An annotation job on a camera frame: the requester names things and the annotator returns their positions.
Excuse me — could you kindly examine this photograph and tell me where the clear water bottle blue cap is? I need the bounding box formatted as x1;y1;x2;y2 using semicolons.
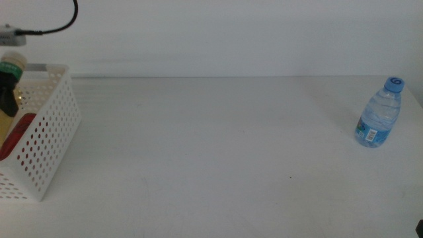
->
354;76;405;149

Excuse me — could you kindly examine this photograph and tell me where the red cola can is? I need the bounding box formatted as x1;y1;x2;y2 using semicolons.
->
0;112;37;162

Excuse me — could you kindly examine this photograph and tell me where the yellow tea bottle green label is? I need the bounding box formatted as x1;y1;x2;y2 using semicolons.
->
0;52;28;148

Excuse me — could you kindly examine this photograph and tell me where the white perforated plastic basket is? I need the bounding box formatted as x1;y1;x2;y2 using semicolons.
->
0;63;83;202

